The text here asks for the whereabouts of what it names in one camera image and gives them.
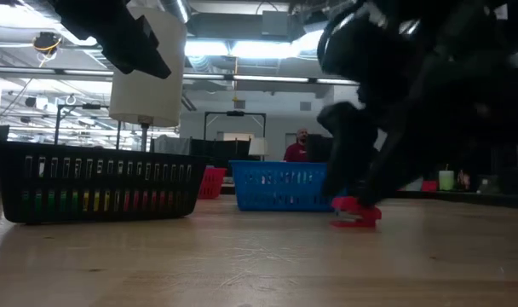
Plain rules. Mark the red plastic basket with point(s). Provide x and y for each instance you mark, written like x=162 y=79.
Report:
x=212 y=183

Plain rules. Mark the small red box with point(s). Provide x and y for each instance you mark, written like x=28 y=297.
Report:
x=429 y=186

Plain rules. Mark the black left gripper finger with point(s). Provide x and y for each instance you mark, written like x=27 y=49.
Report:
x=146 y=64

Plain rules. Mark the white cylindrical lamp shade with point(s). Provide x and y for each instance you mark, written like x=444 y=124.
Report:
x=148 y=98

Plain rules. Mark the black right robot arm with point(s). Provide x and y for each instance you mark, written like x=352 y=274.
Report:
x=497 y=34

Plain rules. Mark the person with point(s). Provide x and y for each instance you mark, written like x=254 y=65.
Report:
x=297 y=152

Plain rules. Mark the black plastic basket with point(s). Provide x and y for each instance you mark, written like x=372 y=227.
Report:
x=93 y=179

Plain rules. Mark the small white table lamp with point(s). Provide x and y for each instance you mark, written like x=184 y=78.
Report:
x=258 y=146

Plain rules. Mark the blue plastic basket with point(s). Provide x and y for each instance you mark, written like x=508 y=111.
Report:
x=280 y=196

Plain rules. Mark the black metal gantry frame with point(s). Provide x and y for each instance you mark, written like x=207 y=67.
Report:
x=90 y=106
x=235 y=113

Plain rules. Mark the light green cup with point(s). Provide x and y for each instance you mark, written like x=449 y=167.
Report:
x=446 y=181

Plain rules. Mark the long ceiling light bar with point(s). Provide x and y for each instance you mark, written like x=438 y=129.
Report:
x=267 y=78

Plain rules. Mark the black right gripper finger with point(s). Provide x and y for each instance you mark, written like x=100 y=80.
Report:
x=348 y=145
x=387 y=166

